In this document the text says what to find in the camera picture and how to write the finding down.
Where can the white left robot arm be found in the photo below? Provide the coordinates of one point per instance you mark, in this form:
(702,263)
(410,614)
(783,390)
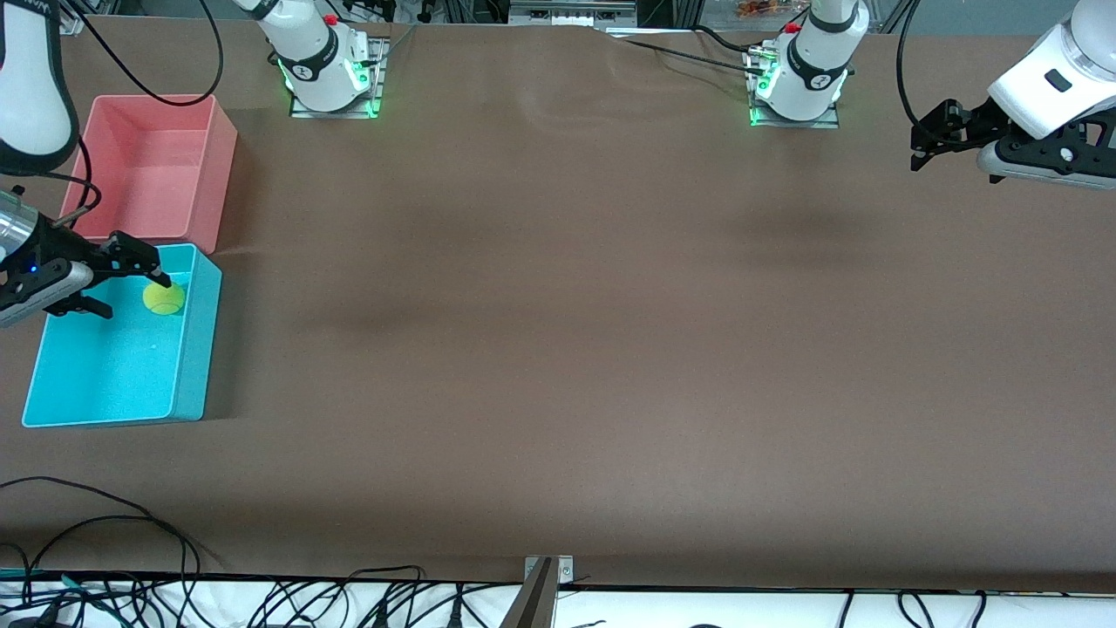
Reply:
(815,70)

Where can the orange packet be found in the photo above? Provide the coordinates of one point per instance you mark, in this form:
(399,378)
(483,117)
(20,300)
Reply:
(758,9)

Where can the grey power strip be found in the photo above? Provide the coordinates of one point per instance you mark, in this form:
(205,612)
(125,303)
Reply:
(571,13)

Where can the grey metal post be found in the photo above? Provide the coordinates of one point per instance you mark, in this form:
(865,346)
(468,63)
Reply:
(534,606)

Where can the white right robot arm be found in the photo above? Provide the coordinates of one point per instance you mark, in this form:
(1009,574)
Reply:
(314,61)

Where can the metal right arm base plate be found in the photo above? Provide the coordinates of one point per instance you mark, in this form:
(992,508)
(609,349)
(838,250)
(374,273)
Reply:
(380,70)

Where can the blue plastic bin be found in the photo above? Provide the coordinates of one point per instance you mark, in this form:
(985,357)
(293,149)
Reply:
(113,366)

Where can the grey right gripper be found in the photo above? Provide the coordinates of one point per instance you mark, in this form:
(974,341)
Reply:
(63,251)

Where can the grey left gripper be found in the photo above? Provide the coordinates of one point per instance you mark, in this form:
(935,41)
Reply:
(975,123)

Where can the yellow tennis ball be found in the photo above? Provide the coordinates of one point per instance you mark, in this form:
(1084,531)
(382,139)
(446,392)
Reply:
(166,302)

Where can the pink plastic bin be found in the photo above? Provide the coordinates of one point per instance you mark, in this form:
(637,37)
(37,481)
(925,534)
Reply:
(174,148)

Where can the small metal bracket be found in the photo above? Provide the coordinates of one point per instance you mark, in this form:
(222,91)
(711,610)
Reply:
(567,569)

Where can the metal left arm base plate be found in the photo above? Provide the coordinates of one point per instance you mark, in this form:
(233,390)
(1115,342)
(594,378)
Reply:
(826,120)

